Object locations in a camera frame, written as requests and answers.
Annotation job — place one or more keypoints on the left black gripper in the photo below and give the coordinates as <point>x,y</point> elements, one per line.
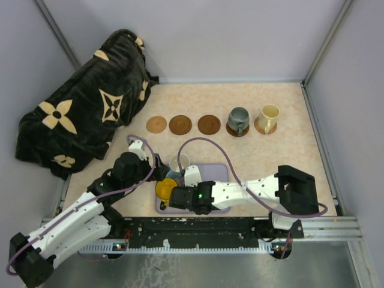
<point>162,170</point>

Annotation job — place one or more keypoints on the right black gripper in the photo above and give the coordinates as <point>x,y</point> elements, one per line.
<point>186,188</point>

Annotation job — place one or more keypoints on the lavender plastic tray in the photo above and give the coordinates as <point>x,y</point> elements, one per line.
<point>208,172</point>

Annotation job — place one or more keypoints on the yellow mug black handle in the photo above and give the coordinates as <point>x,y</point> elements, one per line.
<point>163,190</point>

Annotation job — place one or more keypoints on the white mug blue outside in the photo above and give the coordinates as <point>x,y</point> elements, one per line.
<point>177,163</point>

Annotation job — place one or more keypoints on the light woven rattan coaster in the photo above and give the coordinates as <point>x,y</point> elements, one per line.
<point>262,131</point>
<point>156,124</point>

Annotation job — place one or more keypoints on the dark brown wooden coaster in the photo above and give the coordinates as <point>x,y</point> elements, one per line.
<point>234,133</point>
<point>180,125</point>
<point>209,124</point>

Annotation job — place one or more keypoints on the grey green mug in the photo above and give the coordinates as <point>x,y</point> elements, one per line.
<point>238,119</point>

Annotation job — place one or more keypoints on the cream yellow mug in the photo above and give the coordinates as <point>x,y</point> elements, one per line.
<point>268,116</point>

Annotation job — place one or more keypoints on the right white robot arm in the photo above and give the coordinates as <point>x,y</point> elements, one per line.
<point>290,195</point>

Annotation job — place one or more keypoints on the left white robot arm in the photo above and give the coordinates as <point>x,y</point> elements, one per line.
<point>34,257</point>

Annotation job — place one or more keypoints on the black floral plush blanket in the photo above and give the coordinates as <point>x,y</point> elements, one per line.
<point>77,123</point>

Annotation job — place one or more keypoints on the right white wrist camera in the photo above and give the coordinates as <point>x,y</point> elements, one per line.
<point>192,176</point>

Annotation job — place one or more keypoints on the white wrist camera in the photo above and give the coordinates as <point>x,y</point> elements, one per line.
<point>192,176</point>
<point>138,147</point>

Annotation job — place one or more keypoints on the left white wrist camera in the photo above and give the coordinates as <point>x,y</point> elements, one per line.
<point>138,147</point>

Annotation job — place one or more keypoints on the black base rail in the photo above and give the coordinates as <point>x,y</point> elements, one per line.
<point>202,232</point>

